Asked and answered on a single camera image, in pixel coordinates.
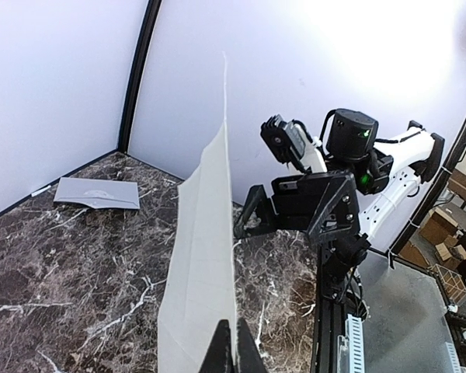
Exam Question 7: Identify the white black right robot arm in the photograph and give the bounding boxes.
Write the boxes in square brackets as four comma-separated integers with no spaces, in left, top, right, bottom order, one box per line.
[234,108,444,302]

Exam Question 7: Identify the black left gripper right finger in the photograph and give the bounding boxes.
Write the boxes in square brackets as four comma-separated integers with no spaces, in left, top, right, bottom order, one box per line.
[236,318,267,373]

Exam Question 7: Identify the white slotted cable duct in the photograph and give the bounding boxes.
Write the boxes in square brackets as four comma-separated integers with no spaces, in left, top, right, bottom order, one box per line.
[336,314,365,373]

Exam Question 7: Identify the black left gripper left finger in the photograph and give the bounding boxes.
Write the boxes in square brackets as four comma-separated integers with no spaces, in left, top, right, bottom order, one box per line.
[199,319,233,373]

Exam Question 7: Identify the black front frame rail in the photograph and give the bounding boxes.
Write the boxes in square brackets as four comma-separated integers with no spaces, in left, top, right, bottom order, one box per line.
[310,242,369,372]

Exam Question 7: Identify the small white paper strip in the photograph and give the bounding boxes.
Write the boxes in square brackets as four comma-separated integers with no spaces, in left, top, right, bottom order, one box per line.
[30,185,51,197]

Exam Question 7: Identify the grey paper envelope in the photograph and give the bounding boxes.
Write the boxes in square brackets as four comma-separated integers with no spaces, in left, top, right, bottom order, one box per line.
[54,177,140,210]

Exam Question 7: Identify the black right corner post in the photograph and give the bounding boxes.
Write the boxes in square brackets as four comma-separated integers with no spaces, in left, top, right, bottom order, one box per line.
[116,0,162,154]

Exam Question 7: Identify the cardboard boxes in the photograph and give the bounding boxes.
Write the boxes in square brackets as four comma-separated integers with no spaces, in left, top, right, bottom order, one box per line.
[417,131,466,273]

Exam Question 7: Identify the cream lined letter paper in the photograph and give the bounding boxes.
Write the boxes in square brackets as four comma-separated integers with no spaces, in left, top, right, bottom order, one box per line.
[157,52,240,373]

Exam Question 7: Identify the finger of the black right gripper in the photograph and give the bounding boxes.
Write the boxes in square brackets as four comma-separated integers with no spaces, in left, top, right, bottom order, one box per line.
[307,172,360,245]
[233,185,274,239]

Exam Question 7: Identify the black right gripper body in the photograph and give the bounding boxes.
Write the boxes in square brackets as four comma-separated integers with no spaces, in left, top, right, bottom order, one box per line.
[271,171,350,234]

